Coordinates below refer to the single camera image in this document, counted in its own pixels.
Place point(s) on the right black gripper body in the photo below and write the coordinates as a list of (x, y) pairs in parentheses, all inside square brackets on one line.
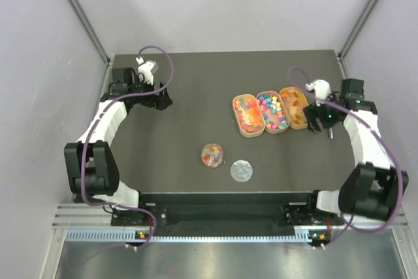
[(325, 114)]

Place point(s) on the orange tray translucent star candies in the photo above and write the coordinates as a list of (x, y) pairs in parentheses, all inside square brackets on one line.
[(248, 116)]

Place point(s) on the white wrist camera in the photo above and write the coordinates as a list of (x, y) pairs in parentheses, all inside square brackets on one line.
[(146, 70), (320, 88)]

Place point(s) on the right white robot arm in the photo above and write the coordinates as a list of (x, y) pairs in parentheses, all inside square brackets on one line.
[(374, 186)]

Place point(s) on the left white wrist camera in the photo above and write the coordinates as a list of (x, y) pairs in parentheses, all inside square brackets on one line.
[(146, 70)]

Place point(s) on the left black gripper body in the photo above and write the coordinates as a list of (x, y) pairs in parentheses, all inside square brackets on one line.
[(157, 95)]

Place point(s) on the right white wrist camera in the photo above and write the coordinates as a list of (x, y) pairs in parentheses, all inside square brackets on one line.
[(320, 88)]

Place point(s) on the round grey jar lid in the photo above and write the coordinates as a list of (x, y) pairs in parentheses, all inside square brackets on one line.
[(241, 171)]

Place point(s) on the clear round plastic jar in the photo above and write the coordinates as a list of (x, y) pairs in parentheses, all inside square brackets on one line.
[(212, 155)]

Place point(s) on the yellow tray mixed candies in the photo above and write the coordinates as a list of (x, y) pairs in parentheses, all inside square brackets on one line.
[(294, 101)]

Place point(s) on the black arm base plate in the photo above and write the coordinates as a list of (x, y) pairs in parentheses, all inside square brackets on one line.
[(294, 208)]

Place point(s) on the aluminium frame rail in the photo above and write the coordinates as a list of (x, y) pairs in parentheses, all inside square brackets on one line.
[(81, 216)]

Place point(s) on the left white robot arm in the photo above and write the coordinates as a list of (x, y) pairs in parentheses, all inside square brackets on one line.
[(89, 161)]

